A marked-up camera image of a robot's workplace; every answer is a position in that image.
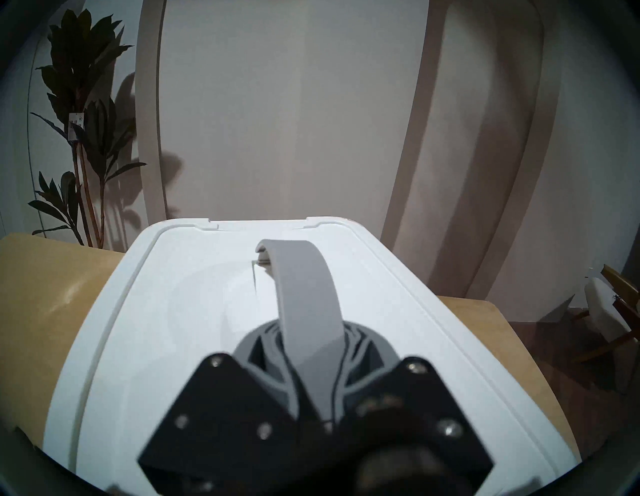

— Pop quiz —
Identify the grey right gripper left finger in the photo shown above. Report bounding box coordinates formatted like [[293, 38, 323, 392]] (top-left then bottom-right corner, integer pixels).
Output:
[[137, 320, 326, 496]]

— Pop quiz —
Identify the tall dark green plant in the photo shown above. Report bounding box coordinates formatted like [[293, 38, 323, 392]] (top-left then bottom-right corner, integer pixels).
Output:
[[27, 7, 148, 251]]

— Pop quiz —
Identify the white wooden armchair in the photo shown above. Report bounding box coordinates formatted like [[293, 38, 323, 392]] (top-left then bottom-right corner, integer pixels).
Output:
[[572, 264, 640, 363]]

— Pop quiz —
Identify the white lid with grey handle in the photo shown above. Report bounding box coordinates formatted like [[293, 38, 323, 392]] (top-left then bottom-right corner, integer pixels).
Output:
[[42, 216, 581, 496]]

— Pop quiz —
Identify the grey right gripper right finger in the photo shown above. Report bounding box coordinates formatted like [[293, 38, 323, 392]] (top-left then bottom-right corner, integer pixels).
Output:
[[330, 322, 496, 496]]

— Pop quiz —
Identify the light wooden table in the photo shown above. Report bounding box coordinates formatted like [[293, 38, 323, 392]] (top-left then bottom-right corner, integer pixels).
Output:
[[0, 232, 583, 463]]

